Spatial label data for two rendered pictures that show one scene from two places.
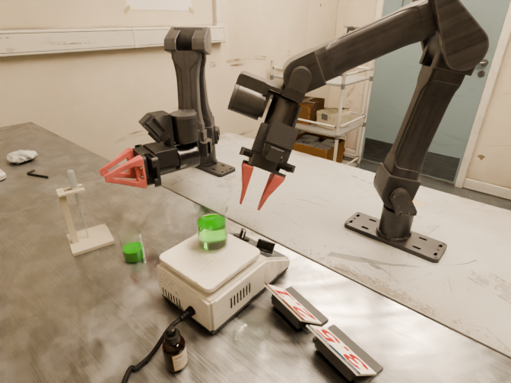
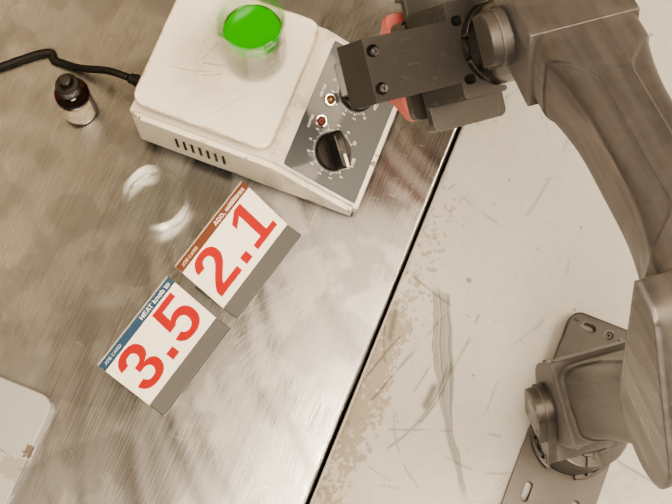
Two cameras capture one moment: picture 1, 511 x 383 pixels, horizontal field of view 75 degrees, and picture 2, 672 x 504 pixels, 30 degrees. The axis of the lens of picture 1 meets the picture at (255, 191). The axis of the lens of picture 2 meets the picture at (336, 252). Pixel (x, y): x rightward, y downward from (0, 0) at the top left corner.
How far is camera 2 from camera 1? 79 cm
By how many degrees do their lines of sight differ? 58
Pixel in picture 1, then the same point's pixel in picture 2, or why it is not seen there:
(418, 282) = (407, 489)
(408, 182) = (563, 417)
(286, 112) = not seen: hidden behind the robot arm
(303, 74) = (487, 40)
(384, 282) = (381, 418)
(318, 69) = (526, 67)
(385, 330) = (246, 420)
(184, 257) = (200, 22)
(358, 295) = (321, 367)
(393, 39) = (624, 223)
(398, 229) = not seen: hidden behind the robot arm
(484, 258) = not seen: outside the picture
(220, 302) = (151, 126)
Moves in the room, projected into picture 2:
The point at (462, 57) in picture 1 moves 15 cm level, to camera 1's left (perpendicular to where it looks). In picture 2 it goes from (636, 427) to (532, 171)
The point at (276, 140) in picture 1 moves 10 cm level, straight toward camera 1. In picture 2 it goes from (346, 69) to (199, 105)
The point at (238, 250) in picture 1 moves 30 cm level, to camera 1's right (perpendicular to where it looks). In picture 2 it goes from (252, 107) to (377, 465)
